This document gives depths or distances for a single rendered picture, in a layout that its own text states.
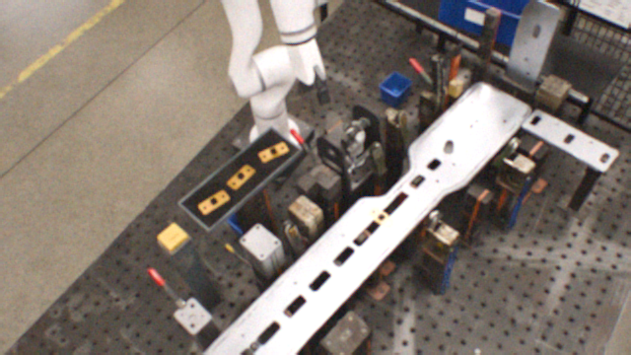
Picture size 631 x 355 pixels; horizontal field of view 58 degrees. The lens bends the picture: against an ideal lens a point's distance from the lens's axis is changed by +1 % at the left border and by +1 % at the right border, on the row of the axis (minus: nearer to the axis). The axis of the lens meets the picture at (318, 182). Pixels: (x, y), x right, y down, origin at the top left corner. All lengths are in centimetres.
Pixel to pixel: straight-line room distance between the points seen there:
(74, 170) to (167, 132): 55
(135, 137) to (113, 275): 146
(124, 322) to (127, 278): 16
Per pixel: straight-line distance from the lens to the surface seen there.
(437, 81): 189
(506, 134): 195
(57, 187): 343
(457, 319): 192
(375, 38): 268
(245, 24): 176
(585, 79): 215
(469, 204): 184
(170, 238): 159
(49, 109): 386
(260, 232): 159
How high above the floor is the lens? 247
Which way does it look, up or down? 55 degrees down
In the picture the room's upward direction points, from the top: 7 degrees counter-clockwise
